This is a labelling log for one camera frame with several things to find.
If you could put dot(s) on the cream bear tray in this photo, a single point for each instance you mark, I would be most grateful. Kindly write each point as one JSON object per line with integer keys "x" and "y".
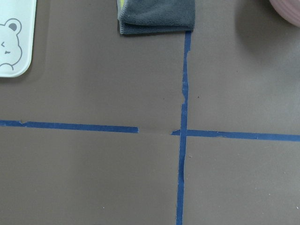
{"x": 17, "y": 22}

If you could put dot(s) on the pink bowl with ice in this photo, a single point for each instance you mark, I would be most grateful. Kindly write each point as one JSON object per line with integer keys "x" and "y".
{"x": 288, "y": 9}

